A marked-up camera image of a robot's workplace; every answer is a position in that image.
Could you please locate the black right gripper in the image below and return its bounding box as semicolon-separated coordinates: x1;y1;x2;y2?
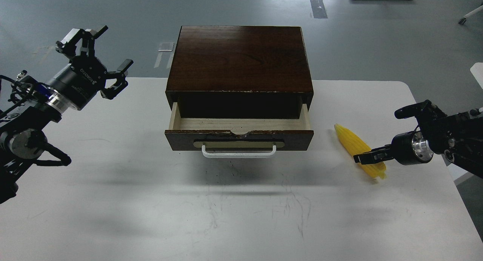
353;100;434;166

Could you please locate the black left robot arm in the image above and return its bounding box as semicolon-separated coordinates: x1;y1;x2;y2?
0;26;133;203

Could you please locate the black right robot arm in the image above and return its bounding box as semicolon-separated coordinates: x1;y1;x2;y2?
353;100;483;177

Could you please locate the white chair leg with caster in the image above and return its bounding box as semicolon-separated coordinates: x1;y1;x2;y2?
458;3;483;25

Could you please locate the dark wooden drawer cabinet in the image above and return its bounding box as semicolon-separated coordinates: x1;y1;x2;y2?
165;25;314;119

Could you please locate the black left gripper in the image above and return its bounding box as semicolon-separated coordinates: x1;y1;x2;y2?
46;25;134;111

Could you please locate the yellow corn cob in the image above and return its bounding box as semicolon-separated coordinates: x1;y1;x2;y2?
334;124;386;179

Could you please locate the wooden drawer with white handle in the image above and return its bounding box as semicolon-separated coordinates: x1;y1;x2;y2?
165;103;314;158

